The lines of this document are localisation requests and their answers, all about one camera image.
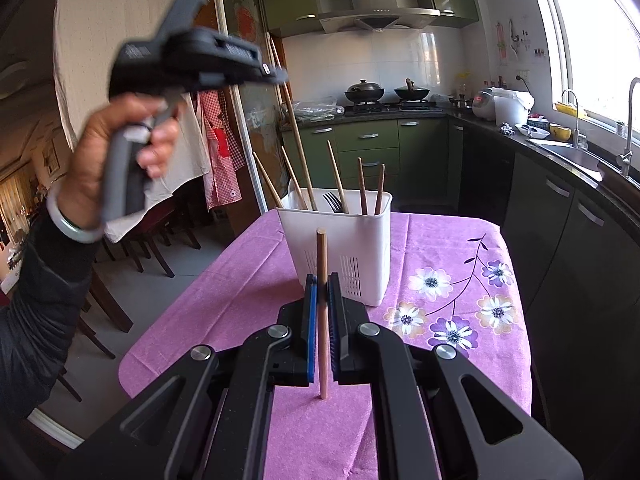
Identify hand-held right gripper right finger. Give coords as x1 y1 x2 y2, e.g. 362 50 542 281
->
327 272 584 480

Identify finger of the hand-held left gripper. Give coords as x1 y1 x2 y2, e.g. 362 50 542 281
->
212 32 265 64
197 59 290 87

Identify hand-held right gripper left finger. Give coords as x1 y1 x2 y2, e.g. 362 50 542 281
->
59 273 319 480

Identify brown wooden chopstick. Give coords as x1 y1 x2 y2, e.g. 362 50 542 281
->
315 228 330 400

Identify white plastic utensil holder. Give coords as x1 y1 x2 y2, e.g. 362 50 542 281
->
276 180 393 307

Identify tall slanted wooden chopstick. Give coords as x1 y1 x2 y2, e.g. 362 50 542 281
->
268 35 317 212

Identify group of wooden chopsticks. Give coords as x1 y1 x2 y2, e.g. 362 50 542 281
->
252 140 386 216

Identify person's left forearm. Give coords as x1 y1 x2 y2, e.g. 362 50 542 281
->
0 200 97 427

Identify person's left hand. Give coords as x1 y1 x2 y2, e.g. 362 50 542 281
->
66 92 181 232

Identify sliding glass door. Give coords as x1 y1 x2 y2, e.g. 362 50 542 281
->
210 0 297 217

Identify white hanging cloth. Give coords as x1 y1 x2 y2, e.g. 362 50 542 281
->
52 0 212 244

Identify clear plastic bag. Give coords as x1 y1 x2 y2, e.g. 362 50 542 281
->
292 97 346 121

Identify red checked apron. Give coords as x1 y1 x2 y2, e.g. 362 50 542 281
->
197 89 247 212

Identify pink floral tablecloth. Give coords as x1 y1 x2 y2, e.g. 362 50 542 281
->
118 209 534 480

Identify black wok with lid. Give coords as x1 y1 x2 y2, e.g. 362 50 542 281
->
344 79 386 105

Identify metal fork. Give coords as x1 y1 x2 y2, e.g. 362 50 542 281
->
322 190 350 214

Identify range hood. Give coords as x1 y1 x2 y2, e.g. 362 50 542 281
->
309 0 442 34

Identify green lower cabinets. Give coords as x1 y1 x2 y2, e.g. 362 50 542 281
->
281 117 452 212

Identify gas stove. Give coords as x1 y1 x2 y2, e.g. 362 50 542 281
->
344 100 444 117

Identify dark wooden chair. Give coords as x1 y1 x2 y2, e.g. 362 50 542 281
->
99 209 177 279

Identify pale jade bangle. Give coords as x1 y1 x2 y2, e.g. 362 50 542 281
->
45 182 106 245

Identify seasoning bottles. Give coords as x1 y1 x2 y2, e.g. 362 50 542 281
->
449 80 474 109

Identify rice cooker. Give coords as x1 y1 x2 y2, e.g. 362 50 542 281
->
472 87 501 122

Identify dark lower cabinets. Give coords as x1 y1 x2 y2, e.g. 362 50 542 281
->
446 119 640 428

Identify white plastic container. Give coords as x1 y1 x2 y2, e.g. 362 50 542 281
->
492 87 535 126

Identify steel sink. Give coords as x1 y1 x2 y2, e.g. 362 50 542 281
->
529 139 622 172

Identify small faucet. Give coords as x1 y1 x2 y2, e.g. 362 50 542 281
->
559 88 589 150

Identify yellow tray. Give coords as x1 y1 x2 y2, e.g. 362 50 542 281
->
553 101 589 119

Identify window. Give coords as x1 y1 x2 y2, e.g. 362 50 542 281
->
522 0 640 127

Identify tall curved faucet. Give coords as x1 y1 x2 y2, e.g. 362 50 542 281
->
615 77 640 178

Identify black wok with handle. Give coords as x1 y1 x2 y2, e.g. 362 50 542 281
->
393 78 432 102

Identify wall hooks with utensils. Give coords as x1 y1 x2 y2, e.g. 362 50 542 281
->
492 19 549 67

